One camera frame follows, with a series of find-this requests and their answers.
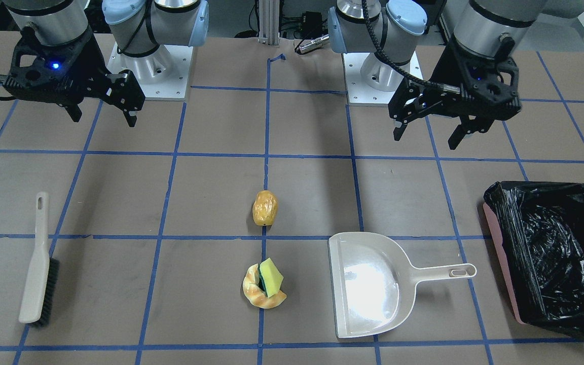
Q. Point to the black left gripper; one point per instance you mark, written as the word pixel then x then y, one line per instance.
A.
pixel 438 75

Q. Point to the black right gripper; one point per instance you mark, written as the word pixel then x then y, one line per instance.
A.
pixel 93 70

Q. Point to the beige plastic dustpan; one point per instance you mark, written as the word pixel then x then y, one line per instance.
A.
pixel 374 283

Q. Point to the beige hand brush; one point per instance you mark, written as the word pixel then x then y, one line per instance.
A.
pixel 42 273

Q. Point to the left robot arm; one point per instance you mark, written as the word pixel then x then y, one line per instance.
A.
pixel 392 32

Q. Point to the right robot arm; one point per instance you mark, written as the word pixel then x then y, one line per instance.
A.
pixel 139 27

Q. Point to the pink bin with black bag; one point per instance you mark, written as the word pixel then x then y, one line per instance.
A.
pixel 538 234

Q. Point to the yellow potato toy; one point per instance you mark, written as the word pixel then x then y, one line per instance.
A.
pixel 265 208

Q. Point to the yellow green sponge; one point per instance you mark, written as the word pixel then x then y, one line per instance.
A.
pixel 270 277

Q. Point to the toy bread croissant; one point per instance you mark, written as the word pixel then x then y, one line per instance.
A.
pixel 256 295

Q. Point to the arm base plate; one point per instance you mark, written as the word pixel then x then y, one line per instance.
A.
pixel 163 75
pixel 369 82

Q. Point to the aluminium frame post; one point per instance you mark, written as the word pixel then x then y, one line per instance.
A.
pixel 269 22

